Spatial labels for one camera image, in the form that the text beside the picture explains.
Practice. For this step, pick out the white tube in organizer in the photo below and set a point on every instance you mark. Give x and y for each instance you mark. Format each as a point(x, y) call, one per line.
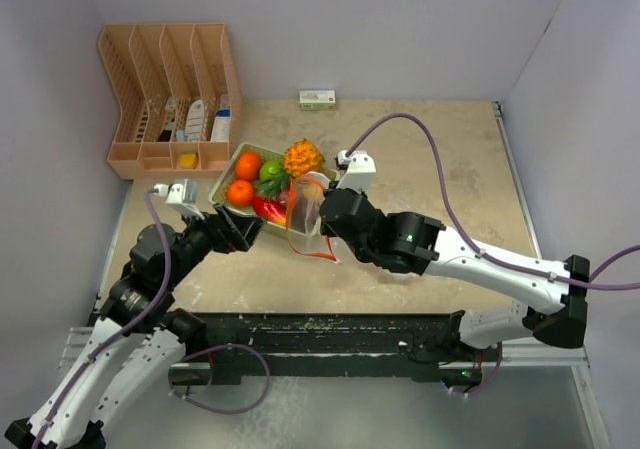
point(195, 121)

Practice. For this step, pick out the clear zip bag orange zipper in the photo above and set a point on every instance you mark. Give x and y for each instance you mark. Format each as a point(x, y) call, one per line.
point(303, 221)

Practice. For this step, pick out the green toy lime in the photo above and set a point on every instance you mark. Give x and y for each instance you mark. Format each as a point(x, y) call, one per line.
point(269, 169)

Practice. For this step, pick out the orange toy fruit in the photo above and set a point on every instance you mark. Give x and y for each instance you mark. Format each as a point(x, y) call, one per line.
point(240, 193)
point(248, 165)

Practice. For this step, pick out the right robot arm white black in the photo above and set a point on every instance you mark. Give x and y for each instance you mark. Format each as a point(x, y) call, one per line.
point(548, 297)

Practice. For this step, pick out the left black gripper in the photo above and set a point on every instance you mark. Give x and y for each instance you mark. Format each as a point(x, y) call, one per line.
point(244, 228)

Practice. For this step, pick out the small white green box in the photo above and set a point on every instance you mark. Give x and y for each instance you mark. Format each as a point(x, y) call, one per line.
point(317, 100)

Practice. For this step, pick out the pink desk organizer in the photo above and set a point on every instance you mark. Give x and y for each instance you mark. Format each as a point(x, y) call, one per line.
point(156, 71)

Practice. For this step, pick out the red toy pepper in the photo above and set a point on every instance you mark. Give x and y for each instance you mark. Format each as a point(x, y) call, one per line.
point(271, 210)

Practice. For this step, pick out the yellow block in organizer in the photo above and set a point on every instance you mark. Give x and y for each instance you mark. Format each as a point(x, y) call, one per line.
point(188, 161)

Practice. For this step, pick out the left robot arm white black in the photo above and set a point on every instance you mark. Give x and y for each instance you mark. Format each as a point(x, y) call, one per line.
point(138, 334)

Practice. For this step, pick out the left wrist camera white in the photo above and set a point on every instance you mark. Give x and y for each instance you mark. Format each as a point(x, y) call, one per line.
point(181, 196)

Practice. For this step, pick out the toy pineapple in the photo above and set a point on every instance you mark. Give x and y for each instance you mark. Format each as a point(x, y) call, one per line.
point(299, 159)

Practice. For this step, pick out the white blue box in organizer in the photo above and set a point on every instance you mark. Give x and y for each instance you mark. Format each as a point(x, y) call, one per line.
point(222, 121)

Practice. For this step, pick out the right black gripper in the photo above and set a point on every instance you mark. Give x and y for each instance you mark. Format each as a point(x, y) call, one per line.
point(325, 229)

